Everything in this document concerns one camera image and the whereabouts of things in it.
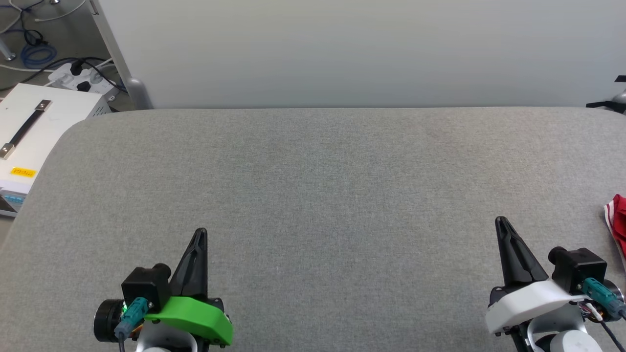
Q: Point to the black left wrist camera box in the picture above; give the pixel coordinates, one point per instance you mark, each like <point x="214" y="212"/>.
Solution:
<point x="144" y="286"/>

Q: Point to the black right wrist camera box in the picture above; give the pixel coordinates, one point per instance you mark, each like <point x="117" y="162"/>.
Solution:
<point x="582" y="266"/>

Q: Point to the black chair base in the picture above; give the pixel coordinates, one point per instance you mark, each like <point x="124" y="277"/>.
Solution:
<point x="616" y="100"/>

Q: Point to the red and white jersey shirt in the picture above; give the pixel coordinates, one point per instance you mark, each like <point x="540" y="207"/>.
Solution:
<point x="618" y="225"/>

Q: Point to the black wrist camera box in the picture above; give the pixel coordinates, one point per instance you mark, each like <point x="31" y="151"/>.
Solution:
<point x="582" y="266"/>
<point x="144" y="286"/>

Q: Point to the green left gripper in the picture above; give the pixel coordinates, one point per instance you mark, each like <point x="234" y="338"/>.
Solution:
<point x="200" y="318"/>

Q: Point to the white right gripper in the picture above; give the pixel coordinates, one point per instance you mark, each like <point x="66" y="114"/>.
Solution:
<point x="523" y="303"/>

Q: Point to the white power strip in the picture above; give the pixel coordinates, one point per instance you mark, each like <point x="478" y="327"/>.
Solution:
<point x="66" y="78"/>

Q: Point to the grey partition post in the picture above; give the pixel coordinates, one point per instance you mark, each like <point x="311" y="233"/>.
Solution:
<point x="137" y="93"/>

